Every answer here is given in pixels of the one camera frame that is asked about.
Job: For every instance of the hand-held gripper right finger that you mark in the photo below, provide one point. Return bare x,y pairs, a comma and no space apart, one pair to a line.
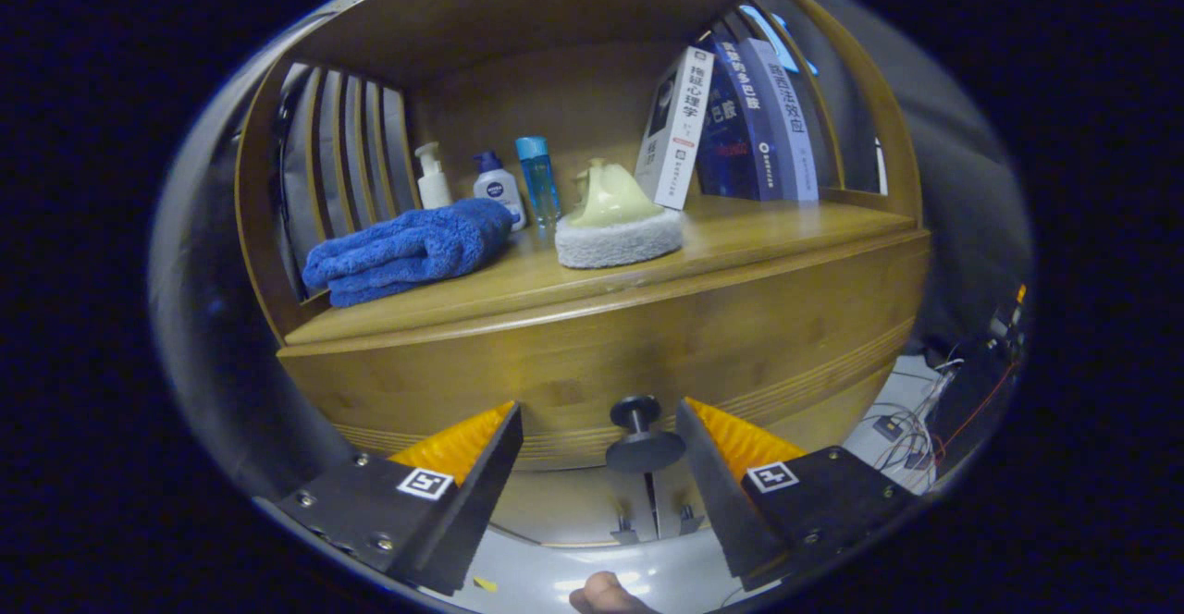
731,512

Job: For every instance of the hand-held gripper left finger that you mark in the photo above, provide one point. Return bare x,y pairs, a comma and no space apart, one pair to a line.
462,521

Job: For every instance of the green scrub brush white pad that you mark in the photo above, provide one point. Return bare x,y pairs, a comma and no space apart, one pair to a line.
615,235

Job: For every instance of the wooden countertop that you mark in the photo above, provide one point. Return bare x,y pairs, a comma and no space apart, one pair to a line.
786,221

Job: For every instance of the wooden cabinet with shelf hutch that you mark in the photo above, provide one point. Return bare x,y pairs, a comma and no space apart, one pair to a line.
555,87

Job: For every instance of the black and orange device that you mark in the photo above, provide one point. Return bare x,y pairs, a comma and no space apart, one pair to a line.
971,392

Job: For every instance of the folded blue towel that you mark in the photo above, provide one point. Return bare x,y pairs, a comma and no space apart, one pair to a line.
407,249

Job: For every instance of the white lotion bottle blue cap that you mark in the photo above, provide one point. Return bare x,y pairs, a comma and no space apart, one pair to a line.
499,190

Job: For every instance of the white pump bottle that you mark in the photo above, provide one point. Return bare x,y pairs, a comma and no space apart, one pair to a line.
433,189

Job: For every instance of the clear blue bottle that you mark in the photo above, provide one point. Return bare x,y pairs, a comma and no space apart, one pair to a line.
538,179

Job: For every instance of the dark navy book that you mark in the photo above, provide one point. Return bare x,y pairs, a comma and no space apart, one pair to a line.
726,152

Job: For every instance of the white book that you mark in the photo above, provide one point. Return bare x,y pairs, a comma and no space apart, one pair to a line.
675,133

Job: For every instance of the lavender book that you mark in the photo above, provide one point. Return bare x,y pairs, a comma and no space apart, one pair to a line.
795,124

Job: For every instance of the blue book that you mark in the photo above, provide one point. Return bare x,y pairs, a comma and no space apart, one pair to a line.
754,115

